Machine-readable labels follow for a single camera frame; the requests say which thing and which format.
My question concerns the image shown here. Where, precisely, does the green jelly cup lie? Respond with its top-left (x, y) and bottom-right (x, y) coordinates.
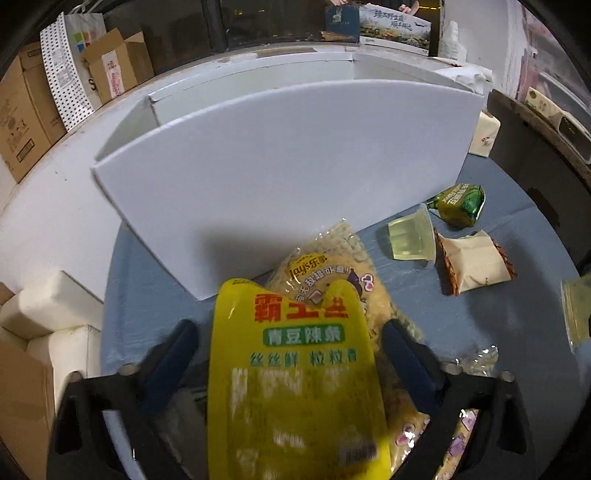
top-left (388, 203), bottom-right (437, 262)
top-left (561, 273), bottom-right (591, 352)

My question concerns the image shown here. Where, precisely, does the beige brown-edged snack packet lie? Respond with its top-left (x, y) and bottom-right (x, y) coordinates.
top-left (436, 230), bottom-right (517, 296)

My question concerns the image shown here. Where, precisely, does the landscape picture box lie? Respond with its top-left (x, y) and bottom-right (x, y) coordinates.
top-left (323, 3), bottom-right (433, 50)

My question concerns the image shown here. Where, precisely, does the white storage box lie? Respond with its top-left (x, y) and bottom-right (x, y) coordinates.
top-left (93, 50), bottom-right (485, 300)

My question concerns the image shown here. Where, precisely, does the large cardboard box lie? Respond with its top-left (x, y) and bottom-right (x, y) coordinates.
top-left (1, 42), bottom-right (66, 182)

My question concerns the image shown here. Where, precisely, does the dark side table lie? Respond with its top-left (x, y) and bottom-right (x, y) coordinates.
top-left (487, 90), bottom-right (590, 274)

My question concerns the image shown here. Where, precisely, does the white sofa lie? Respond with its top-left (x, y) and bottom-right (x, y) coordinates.
top-left (1, 271), bottom-right (103, 406)

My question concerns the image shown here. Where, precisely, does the brown cardboard sheet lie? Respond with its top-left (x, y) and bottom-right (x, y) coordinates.
top-left (1, 286), bottom-right (54, 479)

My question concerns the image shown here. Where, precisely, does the yellow pea snack bag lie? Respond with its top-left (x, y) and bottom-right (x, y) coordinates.
top-left (207, 279), bottom-right (391, 479)

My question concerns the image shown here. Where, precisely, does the white dotted paper bag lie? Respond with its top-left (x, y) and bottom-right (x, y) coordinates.
top-left (40, 13), bottom-right (106, 132)

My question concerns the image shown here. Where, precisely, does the clear popcorn cartoon bag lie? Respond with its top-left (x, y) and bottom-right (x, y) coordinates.
top-left (269, 220), bottom-right (482, 480)

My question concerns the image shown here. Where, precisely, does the small open cardboard box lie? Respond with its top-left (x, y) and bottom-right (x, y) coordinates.
top-left (82, 28), bottom-right (154, 105)

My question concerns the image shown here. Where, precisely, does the green garlic pea packet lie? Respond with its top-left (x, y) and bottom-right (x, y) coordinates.
top-left (426, 183), bottom-right (486, 229)

